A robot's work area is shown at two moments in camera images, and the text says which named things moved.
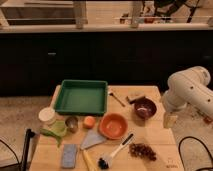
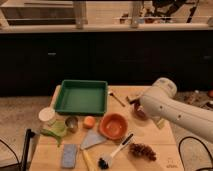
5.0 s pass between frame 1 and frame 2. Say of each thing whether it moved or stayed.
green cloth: stayed
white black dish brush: stayed
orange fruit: stayed
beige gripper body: moved
